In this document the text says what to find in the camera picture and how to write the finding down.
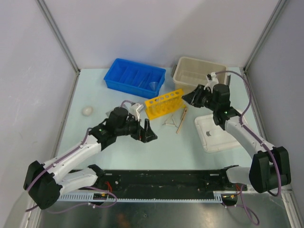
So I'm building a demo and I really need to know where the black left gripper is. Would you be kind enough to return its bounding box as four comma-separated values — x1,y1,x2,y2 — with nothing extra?
115,113,157,143

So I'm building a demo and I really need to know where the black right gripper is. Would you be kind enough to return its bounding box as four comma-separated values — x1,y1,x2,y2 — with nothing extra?
182,85,219,112

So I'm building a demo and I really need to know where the wooden test tube holder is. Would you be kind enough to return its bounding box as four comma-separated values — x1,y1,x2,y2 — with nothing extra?
176,107,188,134

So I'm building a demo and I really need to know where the clear glass funnel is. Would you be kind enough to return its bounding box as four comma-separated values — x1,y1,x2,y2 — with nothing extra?
149,82,159,92

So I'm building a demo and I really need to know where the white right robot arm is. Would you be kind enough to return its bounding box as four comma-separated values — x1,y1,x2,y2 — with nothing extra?
182,84,291,193

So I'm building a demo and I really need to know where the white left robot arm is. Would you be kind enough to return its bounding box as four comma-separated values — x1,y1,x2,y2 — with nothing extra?
23,107,158,209

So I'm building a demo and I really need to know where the beige plastic storage box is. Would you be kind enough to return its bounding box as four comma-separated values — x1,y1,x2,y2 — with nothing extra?
173,57,228,94

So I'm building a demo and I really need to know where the yellow test tube rack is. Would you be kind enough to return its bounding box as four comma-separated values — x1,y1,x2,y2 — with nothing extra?
144,89,185,120

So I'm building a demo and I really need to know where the clay pipe triangle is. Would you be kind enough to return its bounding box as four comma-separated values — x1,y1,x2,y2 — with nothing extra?
162,114,177,127

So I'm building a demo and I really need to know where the white plastic lid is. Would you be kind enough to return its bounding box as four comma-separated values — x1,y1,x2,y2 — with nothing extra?
194,114,241,153

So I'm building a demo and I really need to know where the blue plastic divided bin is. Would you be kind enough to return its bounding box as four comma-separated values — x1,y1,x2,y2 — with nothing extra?
104,58,166,99

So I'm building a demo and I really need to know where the white porcelain evaporating dish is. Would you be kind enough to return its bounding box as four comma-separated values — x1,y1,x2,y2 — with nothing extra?
82,106,94,116

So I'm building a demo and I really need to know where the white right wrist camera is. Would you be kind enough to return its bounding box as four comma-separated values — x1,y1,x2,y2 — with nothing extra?
205,72,219,91

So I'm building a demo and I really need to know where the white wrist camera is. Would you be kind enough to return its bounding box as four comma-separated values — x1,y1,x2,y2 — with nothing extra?
205,72,219,91
129,103,144,121

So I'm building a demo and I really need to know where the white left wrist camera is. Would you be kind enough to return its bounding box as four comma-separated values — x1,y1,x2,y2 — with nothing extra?
129,103,144,121

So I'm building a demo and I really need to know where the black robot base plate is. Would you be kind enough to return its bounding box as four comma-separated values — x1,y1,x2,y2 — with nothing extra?
71,169,247,200

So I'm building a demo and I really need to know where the slotted cable duct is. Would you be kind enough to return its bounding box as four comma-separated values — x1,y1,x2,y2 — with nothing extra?
58,190,238,203

